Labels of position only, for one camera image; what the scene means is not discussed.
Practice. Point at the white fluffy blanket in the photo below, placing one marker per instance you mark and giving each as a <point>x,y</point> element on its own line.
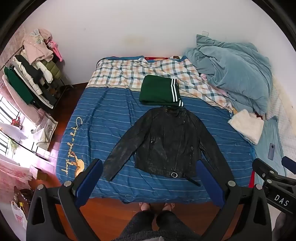
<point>283,109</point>

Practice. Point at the person's legs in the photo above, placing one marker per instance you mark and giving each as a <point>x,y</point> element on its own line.
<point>159,226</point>

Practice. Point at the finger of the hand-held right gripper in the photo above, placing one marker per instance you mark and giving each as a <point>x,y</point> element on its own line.
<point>263,168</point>
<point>289,164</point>

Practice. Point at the dark green hanging garment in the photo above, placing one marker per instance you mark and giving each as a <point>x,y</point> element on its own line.
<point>18,84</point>

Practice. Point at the white plastic bag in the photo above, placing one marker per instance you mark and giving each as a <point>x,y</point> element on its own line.
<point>19,215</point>

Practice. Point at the black clothes rack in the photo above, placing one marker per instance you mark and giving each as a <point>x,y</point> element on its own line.
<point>63,87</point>

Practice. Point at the red cloth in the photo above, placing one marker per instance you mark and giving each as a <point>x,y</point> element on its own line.
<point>157,58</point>

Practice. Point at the red flower pot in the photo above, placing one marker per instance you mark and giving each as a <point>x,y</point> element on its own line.
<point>16,122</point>

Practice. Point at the green garment white stripes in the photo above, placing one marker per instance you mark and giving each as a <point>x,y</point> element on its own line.
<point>155,90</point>

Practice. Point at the black leather jacket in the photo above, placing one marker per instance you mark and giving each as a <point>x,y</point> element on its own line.
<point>161,143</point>

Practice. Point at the person's left foot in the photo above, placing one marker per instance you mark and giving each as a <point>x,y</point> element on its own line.
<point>144,207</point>

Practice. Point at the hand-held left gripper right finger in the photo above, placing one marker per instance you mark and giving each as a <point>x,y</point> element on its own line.
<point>207,179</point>

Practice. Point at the light blue sheet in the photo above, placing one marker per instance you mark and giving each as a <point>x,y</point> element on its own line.
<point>269,134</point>

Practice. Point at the white fluffy folded cloth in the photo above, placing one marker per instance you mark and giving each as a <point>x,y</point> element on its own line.
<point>247,126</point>

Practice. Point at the grey smartphone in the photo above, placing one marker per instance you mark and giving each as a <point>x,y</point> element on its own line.
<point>271,151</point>

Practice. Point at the person's right foot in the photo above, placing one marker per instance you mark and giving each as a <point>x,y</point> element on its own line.
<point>168,206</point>

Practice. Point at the person's foot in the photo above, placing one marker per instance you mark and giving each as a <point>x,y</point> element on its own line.
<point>144,207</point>
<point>168,206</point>

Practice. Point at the person's right forearm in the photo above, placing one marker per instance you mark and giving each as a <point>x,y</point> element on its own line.
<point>286,228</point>

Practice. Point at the white printed cloth bag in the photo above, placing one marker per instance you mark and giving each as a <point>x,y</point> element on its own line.
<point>47,128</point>

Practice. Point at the teal duvet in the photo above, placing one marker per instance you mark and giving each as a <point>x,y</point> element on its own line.
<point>233,69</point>

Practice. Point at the clear wall hook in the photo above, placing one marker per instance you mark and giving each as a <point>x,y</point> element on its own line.
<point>204,33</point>

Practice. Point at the plaid quilt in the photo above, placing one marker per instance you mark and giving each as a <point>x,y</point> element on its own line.
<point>129,71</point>

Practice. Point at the pink fleece coat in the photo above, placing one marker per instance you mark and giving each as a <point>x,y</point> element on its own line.
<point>37,47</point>

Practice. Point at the olive puffer jacket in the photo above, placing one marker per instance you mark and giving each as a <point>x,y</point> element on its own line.
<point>53,69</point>

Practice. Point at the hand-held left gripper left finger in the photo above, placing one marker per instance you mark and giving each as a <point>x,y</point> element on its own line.
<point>92,176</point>

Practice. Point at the bed with blue striped sheet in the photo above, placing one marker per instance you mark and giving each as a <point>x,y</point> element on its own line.
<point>111,115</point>

